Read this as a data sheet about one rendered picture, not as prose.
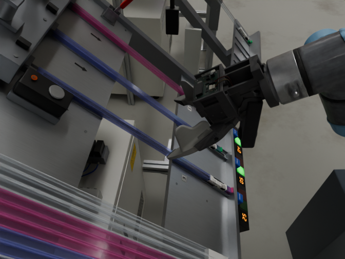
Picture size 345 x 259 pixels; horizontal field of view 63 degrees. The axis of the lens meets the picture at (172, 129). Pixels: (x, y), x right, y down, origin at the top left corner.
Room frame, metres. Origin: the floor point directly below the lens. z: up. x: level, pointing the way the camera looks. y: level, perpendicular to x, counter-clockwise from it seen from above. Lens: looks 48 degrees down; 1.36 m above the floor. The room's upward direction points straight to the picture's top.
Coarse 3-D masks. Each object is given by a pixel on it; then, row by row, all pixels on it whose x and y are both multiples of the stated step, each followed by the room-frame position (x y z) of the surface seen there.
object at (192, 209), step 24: (192, 120) 0.51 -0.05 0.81; (168, 168) 0.34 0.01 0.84; (216, 168) 0.41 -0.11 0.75; (168, 192) 0.28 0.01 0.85; (192, 192) 0.31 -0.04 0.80; (216, 192) 0.34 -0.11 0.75; (168, 216) 0.23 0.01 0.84; (192, 216) 0.25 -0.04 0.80; (216, 216) 0.27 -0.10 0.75; (192, 240) 0.20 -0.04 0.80; (216, 240) 0.22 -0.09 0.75
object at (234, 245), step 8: (232, 128) 0.56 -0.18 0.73; (232, 136) 0.53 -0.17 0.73; (232, 144) 0.49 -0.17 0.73; (232, 152) 0.47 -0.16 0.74; (232, 160) 0.44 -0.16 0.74; (232, 168) 0.41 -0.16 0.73; (232, 176) 0.39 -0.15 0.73; (232, 184) 0.37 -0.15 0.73; (232, 200) 0.32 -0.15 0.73; (232, 208) 0.30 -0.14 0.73; (232, 216) 0.28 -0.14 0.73; (232, 224) 0.27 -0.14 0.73; (232, 232) 0.25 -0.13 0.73; (232, 240) 0.23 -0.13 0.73; (232, 248) 0.21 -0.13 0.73; (240, 248) 0.21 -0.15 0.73; (232, 256) 0.20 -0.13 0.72; (240, 256) 0.19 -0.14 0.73
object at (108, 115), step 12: (48, 72) 0.39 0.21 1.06; (60, 84) 0.38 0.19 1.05; (84, 96) 0.38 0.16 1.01; (96, 108) 0.37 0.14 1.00; (108, 120) 0.37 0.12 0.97; (120, 120) 0.37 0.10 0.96; (132, 132) 0.36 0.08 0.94; (156, 144) 0.36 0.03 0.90; (192, 168) 0.35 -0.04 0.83; (228, 192) 0.34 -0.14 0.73
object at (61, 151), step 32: (64, 32) 0.52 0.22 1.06; (96, 32) 0.58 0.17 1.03; (128, 32) 0.67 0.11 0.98; (32, 64) 0.40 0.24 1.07; (64, 64) 0.44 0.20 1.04; (0, 96) 0.31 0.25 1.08; (96, 96) 0.41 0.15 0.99; (0, 128) 0.26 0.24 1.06; (32, 128) 0.28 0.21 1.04; (64, 128) 0.31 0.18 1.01; (96, 128) 0.34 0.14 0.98; (32, 160) 0.23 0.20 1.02; (64, 160) 0.25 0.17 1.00
